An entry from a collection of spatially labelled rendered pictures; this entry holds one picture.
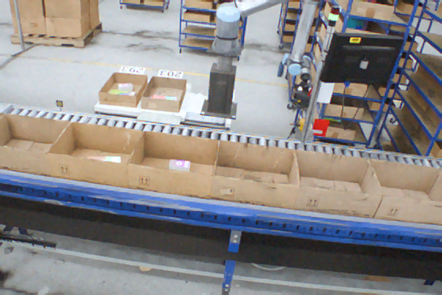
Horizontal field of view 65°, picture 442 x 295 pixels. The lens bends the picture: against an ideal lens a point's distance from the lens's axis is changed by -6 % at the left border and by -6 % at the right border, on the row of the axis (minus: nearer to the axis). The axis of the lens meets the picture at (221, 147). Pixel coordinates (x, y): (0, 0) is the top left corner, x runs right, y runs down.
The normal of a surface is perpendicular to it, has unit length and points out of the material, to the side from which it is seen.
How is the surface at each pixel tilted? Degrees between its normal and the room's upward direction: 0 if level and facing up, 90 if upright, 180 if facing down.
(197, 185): 90
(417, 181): 89
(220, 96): 90
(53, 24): 91
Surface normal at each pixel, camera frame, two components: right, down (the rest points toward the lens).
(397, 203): -0.10, 0.55
